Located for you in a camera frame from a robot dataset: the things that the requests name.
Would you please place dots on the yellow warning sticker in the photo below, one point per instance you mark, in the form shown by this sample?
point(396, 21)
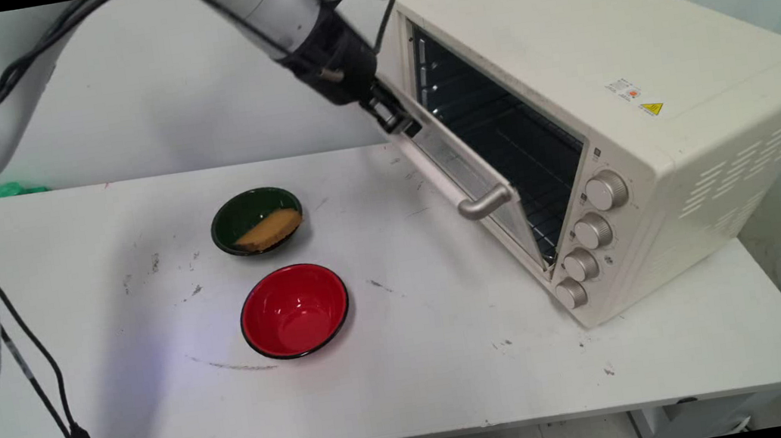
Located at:
point(652, 109)

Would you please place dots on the dark green bowl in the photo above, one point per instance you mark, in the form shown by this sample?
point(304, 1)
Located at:
point(241, 213)

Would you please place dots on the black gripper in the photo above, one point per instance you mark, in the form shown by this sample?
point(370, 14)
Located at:
point(334, 62)

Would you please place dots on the brown bread slice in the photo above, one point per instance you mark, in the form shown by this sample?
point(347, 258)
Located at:
point(270, 230)

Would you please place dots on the cream toaster oven body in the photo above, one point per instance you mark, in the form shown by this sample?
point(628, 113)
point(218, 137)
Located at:
point(643, 61)

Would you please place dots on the white label sticker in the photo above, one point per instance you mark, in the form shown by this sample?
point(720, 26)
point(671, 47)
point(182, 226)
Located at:
point(624, 89)

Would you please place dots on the red bowl with black rim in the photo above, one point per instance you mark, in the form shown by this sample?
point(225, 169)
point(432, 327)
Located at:
point(295, 310)

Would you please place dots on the large silver oven knob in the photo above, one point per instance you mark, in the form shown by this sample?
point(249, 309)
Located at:
point(608, 190)

